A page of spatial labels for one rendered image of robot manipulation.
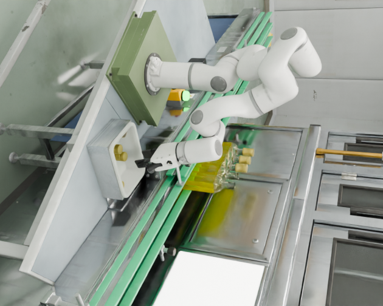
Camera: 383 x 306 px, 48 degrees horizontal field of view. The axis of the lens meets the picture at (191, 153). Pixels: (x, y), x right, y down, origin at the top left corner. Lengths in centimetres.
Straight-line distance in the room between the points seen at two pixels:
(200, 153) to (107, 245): 42
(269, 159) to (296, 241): 56
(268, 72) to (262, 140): 98
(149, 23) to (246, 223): 82
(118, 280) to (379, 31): 668
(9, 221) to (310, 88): 661
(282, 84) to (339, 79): 665
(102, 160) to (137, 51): 39
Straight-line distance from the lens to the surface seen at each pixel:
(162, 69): 154
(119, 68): 149
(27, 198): 214
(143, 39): 154
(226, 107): 127
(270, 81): 124
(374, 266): 162
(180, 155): 134
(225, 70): 146
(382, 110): 814
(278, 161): 203
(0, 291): 176
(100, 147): 138
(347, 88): 794
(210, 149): 129
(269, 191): 180
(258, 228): 165
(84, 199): 144
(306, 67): 134
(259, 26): 283
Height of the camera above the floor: 155
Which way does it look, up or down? 20 degrees down
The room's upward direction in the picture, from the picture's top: 95 degrees clockwise
